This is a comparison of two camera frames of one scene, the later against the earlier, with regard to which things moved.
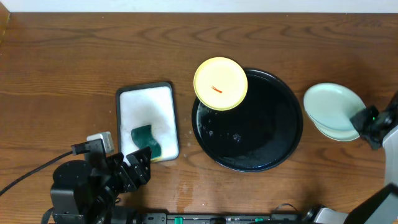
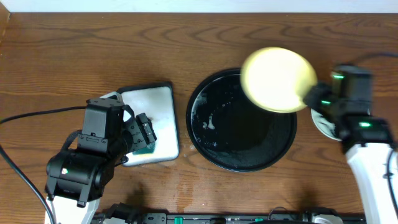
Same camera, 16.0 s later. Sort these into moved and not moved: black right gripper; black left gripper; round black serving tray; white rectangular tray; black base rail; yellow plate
Moved: black left gripper; black right gripper; yellow plate
Not moved: black base rail; white rectangular tray; round black serving tray
